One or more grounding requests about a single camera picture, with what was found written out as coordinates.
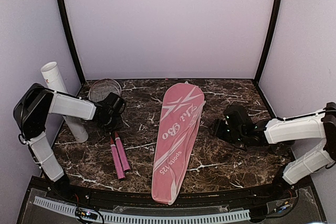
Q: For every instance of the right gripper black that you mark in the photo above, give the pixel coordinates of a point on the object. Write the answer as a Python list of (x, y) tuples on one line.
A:
[(217, 129)]

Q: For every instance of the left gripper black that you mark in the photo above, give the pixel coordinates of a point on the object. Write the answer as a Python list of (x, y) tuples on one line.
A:
[(119, 124)]

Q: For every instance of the red badminton racket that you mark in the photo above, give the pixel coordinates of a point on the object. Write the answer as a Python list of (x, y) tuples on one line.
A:
[(115, 155)]

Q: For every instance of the white pink badminton racket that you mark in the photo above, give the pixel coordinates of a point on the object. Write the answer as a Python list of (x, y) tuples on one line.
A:
[(122, 155)]

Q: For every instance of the pink racket bag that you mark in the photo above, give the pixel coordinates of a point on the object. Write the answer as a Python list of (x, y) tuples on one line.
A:
[(180, 119)]

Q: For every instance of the white shuttlecock tube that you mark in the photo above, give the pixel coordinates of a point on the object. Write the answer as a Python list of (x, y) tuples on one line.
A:
[(72, 109)]

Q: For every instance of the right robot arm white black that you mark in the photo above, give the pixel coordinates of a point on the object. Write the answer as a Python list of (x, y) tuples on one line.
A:
[(238, 128)]

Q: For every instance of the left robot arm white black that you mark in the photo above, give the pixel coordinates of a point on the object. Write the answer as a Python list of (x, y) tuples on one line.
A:
[(32, 111)]

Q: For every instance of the black front rail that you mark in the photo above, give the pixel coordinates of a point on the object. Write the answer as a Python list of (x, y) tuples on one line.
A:
[(247, 196)]

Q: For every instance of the grey slotted cable duct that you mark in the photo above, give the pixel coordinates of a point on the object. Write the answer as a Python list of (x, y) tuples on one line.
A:
[(69, 210)]

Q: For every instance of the black left corner post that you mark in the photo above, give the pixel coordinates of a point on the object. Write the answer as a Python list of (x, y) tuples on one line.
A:
[(70, 40)]

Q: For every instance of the black corner post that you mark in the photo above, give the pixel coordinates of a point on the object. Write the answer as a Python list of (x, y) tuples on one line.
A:
[(70, 40), (268, 41)]

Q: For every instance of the black right corner post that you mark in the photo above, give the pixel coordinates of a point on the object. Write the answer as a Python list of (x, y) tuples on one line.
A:
[(268, 41)]

